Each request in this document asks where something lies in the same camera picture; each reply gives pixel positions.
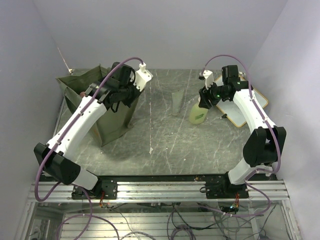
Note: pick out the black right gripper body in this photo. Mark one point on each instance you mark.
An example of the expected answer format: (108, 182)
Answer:
(214, 93)

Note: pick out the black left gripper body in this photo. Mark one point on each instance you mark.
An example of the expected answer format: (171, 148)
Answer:
(131, 93)

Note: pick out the green bottle pink pump cap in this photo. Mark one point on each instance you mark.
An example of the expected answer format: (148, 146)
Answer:
(197, 114)

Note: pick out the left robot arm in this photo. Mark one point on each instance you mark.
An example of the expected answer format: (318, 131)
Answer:
(109, 103)

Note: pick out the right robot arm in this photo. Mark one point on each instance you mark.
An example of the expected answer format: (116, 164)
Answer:
(266, 141)

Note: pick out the green canvas bag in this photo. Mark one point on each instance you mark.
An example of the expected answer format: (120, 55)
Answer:
(108, 127)

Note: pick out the yellow framed whiteboard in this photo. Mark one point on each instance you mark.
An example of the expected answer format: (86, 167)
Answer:
(238, 110)

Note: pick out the grey squeeze tube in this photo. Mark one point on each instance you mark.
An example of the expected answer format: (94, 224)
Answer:
(176, 101)

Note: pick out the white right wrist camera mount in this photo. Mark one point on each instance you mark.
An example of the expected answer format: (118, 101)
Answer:
(208, 77)

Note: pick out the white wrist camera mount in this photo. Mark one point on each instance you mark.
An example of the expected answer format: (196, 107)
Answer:
(208, 77)
(142, 77)

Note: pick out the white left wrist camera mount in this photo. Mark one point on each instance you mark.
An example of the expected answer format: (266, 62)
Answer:
(142, 77)

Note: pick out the aluminium rail frame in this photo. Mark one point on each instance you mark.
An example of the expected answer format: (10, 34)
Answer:
(165, 192)

